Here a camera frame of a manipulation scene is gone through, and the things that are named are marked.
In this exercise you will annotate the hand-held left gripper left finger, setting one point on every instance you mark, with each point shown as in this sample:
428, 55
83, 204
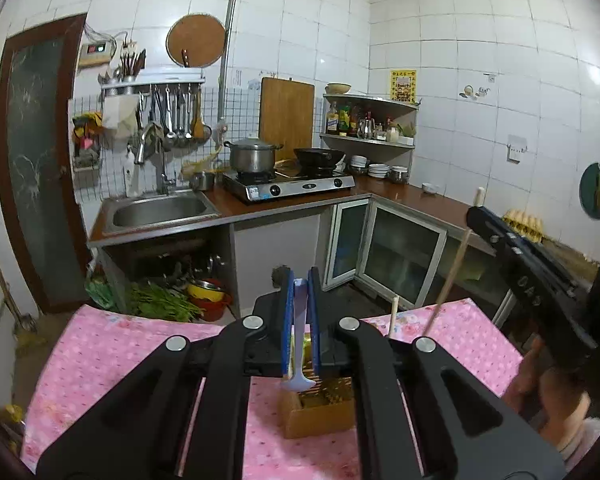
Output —
286, 330

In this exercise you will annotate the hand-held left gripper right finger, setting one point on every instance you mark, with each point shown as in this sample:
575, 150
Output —
314, 330

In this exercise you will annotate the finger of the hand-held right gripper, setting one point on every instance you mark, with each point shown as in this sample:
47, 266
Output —
540, 257
535, 300

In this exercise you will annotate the white plastic spoon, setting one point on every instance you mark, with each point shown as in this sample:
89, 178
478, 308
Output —
299, 340

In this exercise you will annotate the wooden chopstick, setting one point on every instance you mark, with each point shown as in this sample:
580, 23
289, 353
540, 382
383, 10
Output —
392, 315
452, 270

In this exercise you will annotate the yellow perforated utensil holder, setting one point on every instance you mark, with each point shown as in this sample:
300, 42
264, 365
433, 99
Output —
320, 417

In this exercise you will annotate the person's right hand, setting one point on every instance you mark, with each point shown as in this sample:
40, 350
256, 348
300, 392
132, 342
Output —
560, 400

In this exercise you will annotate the egg carton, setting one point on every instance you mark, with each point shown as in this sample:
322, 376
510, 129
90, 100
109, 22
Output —
522, 222

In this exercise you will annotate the red and yellow basins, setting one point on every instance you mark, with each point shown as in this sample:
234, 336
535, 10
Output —
210, 300

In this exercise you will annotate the green round board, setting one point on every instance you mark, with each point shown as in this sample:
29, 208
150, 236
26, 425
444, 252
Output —
592, 190

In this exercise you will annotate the narrow glass cabinet door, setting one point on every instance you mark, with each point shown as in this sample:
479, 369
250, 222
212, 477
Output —
349, 240

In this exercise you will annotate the wide glass cabinet door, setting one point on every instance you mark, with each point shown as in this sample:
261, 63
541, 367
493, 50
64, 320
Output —
405, 255

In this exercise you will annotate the green leafy vegetables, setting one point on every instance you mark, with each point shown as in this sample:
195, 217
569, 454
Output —
162, 304

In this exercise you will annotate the steel gas stove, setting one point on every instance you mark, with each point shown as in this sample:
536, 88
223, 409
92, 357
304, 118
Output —
300, 187

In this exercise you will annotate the brown kitchen counter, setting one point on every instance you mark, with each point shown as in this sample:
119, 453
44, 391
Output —
405, 197

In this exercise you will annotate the glass jar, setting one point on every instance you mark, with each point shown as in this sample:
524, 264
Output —
399, 175

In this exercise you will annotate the small metal pot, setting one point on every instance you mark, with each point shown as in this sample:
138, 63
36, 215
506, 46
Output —
203, 181

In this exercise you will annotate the stack of white bowls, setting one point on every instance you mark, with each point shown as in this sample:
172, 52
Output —
358, 165

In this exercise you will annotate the stack of white plates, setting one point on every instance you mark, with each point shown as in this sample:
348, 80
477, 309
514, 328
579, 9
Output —
379, 171

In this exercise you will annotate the steel kitchen sink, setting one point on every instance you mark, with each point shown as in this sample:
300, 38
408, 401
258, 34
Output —
160, 212

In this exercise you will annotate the black wok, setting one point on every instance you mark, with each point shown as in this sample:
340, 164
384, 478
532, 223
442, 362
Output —
319, 157

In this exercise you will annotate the steel cooking pot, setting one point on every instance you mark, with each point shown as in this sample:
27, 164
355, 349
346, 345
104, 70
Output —
252, 156

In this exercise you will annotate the pink floral tablecloth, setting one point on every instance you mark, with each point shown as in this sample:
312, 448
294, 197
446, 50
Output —
105, 360

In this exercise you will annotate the green plastic bag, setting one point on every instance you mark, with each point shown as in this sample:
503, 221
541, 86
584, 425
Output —
100, 292

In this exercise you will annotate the grey corner shelf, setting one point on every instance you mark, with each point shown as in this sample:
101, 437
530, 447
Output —
370, 141

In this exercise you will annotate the clear bottle blue label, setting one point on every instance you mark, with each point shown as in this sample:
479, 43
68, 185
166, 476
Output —
332, 122

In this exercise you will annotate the green labelled bottle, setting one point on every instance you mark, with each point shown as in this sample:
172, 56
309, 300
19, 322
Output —
344, 122

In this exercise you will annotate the dark sauce bottle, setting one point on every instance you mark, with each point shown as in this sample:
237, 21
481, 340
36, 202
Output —
356, 124

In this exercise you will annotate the rectangular wooden cutting board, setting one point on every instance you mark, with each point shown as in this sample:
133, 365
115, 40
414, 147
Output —
286, 117

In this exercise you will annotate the hanging wooden spatula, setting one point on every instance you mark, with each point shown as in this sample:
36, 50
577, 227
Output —
198, 120

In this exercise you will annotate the metal faucet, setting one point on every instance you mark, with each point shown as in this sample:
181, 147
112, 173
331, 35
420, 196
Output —
152, 145

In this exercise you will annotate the hanging metal ladle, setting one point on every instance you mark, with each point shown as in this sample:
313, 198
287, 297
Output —
180, 122
169, 120

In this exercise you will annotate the beige bowl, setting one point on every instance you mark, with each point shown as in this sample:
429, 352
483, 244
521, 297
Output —
338, 88

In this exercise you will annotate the hanging white cloth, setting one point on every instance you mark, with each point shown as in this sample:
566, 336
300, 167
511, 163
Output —
120, 117

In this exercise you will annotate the metal utensil rack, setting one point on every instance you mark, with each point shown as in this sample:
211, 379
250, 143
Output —
152, 85

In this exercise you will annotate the wooden broom stick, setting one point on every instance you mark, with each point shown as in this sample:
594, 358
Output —
5, 285

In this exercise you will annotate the brown framed door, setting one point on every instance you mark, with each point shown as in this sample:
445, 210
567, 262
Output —
40, 170

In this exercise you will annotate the metal knife cup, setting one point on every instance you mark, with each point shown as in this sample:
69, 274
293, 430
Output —
130, 71

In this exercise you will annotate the round wooden board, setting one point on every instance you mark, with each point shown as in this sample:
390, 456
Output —
196, 40

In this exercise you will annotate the white electrical box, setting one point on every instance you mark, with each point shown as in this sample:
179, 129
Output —
97, 54

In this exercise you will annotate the wall hooks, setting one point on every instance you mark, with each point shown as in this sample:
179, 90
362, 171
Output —
475, 92

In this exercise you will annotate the yellow wall poster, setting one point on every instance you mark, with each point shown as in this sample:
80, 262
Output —
403, 86

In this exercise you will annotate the metal wall pipe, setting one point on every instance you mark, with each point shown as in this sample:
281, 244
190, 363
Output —
228, 35

